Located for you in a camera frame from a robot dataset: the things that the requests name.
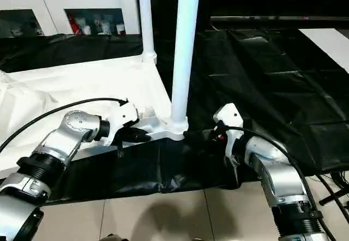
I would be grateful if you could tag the grey white ornament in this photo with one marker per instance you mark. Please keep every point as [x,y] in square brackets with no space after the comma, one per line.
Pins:
[36,27]

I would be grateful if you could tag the white textured jar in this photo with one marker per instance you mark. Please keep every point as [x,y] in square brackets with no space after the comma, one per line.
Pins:
[105,27]

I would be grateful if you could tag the white cup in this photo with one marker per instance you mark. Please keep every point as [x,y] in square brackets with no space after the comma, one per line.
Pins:
[86,30]
[120,30]

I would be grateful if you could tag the small white figurine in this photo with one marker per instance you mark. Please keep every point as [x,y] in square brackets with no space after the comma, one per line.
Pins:
[15,31]

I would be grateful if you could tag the white plastic table leg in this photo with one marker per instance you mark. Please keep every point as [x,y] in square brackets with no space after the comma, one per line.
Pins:
[145,20]
[185,47]

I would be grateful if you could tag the black mat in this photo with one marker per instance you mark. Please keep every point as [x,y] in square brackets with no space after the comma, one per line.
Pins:
[259,88]

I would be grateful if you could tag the white flat panel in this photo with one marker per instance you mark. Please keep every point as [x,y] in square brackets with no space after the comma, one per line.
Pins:
[330,47]

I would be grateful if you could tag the white plastic table top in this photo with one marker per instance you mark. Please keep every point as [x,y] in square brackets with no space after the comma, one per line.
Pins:
[68,83]

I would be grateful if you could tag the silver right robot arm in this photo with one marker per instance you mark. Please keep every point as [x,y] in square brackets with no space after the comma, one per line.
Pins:
[272,164]

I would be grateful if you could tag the dark metal rod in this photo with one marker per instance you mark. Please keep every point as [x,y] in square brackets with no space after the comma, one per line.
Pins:
[272,18]

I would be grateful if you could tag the black stand rod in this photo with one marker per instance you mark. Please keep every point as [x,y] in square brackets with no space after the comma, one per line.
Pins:
[334,196]

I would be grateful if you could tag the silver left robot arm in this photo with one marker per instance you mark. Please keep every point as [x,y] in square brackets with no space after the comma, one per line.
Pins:
[68,134]

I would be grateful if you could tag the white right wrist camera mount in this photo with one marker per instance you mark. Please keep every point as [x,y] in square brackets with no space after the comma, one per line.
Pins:
[230,118]

